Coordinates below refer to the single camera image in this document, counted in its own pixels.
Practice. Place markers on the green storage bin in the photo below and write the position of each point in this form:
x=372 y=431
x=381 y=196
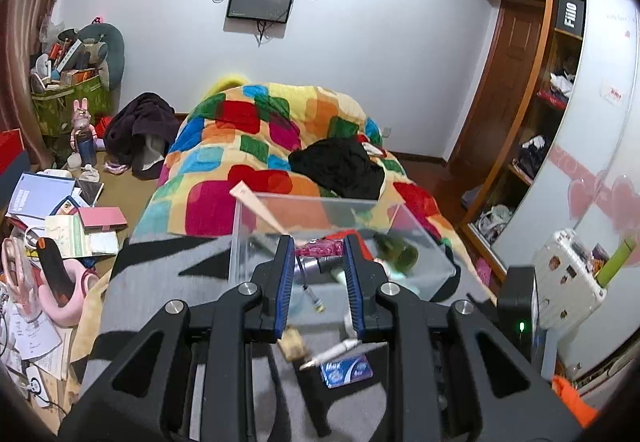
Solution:
x=65 y=112

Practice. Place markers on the white dotted case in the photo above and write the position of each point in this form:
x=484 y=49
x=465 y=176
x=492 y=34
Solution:
x=565 y=282

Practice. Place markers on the white plastic bag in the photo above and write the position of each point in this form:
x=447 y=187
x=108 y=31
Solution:
x=492 y=222

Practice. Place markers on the beige pink cosmetic tube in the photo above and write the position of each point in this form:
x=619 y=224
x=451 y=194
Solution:
x=255 y=207

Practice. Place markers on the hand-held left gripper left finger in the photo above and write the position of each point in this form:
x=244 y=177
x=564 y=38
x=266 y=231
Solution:
x=285 y=282

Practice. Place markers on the pink curved plastic object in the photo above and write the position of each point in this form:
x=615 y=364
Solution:
x=75 y=302

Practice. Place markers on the dark blue box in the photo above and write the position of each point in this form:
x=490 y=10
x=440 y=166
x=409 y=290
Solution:
x=15 y=182

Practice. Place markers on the dark notebook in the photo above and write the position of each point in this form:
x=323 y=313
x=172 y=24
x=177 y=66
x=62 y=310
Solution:
x=90 y=192

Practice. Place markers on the light green tube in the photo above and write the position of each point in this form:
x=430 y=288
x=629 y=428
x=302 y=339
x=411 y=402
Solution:
x=392 y=274

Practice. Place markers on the pink flat box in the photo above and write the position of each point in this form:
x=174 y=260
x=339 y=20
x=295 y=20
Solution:
x=102 y=217

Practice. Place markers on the red foil package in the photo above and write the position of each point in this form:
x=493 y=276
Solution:
x=369 y=246

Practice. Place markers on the black orange-tipped object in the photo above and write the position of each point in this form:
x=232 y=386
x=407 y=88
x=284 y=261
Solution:
x=52 y=267

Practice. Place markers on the pink fan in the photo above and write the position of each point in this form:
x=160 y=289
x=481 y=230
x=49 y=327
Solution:
x=12 y=267

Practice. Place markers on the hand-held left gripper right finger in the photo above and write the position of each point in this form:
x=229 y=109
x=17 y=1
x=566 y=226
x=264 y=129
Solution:
x=352 y=282

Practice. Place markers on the black clothing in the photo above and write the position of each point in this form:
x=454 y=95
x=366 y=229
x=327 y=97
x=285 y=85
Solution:
x=340 y=167

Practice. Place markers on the wooden door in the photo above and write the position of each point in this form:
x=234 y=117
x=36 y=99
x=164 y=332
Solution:
x=510 y=72

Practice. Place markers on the striped brown curtain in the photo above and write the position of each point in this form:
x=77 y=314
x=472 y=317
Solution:
x=30 y=22

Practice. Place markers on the yellow-green tube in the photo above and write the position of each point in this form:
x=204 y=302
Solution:
x=617 y=262

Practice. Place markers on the red box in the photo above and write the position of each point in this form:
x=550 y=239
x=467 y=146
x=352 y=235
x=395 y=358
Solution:
x=9 y=152

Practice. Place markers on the scattered white papers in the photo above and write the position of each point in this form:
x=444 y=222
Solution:
x=35 y=337

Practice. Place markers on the magenta packet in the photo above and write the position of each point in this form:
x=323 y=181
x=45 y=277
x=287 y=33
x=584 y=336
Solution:
x=320 y=249

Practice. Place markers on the small white tube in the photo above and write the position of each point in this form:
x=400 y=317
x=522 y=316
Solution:
x=332 y=350

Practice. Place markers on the dark purple clothing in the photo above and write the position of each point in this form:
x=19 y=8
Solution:
x=140 y=122

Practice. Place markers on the clear plastic storage box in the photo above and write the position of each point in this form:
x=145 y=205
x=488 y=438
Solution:
x=310 y=212

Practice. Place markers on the pink slipper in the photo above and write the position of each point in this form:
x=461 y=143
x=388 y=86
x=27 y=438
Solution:
x=484 y=269

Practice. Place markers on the blue white booklet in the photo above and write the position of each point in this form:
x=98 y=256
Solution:
x=40 y=194

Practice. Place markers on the grey black patterned blanket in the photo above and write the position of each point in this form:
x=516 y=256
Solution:
x=165 y=262

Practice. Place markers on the folded dark clothes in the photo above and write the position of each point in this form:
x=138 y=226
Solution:
x=532 y=152

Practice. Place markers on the colourful patchwork blanket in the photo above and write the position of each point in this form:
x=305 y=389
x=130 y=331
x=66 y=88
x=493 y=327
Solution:
x=225 y=172

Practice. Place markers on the blue packet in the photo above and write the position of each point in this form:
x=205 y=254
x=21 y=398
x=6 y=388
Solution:
x=347 y=370

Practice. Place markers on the brown crumpled wrapper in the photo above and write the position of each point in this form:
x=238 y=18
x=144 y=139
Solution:
x=295 y=344

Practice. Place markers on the small wall monitor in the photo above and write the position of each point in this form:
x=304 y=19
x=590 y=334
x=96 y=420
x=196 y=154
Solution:
x=260 y=0

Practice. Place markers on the pink bunny bottle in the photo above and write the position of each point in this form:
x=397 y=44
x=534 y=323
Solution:
x=85 y=142

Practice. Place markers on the grey neck pillow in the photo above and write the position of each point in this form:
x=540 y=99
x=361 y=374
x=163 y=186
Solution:
x=112 y=52

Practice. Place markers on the black box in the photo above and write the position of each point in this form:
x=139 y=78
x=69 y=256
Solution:
x=570 y=15

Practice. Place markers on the white wall socket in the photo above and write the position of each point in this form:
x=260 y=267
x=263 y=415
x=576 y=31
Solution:
x=386 y=130

